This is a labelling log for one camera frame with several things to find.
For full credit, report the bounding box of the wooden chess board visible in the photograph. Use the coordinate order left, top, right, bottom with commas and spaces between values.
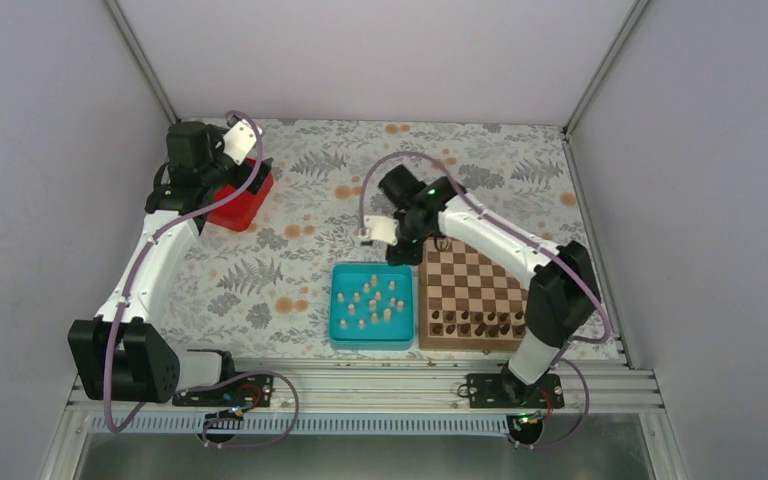
417, 239, 529, 352

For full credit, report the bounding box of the aluminium corner post left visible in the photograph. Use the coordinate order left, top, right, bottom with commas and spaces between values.
101, 0, 180, 124

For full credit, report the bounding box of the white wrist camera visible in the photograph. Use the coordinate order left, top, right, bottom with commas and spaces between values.
357, 215, 399, 245
222, 119, 262, 165

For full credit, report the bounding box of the red plastic tray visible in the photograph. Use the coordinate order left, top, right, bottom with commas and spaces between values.
208, 157, 274, 232

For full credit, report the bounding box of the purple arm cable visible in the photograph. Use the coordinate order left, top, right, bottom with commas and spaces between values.
102, 109, 300, 453
358, 150, 614, 452

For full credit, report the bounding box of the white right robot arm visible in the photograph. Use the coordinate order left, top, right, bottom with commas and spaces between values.
357, 165, 612, 407

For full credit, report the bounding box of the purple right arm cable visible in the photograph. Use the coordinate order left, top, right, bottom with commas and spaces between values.
358, 150, 614, 452

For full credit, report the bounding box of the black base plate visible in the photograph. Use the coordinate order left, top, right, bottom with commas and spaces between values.
456, 373, 565, 409
172, 374, 274, 409

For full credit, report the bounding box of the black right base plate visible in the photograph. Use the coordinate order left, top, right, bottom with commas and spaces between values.
456, 373, 565, 409

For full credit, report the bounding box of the aluminium corner post right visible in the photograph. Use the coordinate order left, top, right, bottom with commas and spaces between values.
562, 0, 651, 141

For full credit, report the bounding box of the aluminium corner post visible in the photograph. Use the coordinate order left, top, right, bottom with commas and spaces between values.
101, 0, 180, 124
562, 0, 651, 141

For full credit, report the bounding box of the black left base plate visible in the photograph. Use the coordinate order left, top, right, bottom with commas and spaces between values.
172, 374, 274, 409

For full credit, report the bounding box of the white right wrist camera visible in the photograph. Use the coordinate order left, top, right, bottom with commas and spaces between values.
357, 215, 399, 245

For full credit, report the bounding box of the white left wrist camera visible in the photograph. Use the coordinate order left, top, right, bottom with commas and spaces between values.
222, 119, 262, 165

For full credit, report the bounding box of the aluminium front rail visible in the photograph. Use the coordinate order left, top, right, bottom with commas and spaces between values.
65, 367, 665, 415

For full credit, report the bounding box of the dark chess pieces row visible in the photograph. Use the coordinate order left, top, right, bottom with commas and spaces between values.
425, 310, 528, 340

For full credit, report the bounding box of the floral table mat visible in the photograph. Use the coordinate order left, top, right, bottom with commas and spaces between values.
155, 117, 624, 362

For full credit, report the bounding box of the teal plastic tray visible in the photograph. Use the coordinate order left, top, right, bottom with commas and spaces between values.
327, 262, 416, 351

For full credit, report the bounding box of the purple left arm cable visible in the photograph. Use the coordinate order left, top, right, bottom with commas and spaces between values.
102, 109, 300, 453

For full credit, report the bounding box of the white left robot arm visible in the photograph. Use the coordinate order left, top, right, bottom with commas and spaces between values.
67, 115, 271, 405

